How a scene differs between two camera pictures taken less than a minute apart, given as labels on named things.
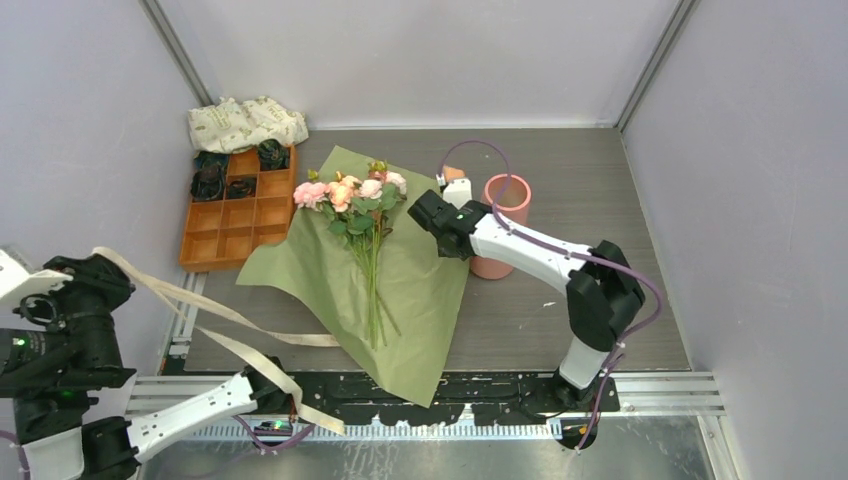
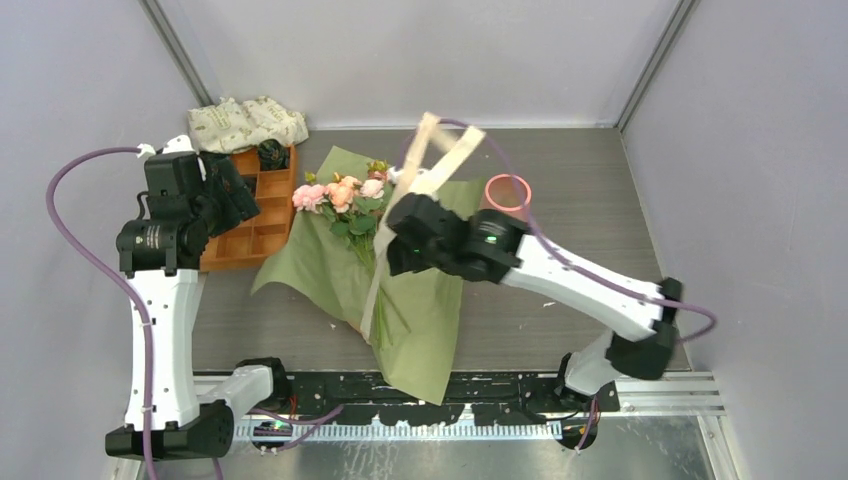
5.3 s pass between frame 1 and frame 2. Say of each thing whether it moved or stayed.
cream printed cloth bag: stayed
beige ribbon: moved
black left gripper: moved
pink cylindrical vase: stayed
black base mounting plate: stayed
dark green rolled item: stayed
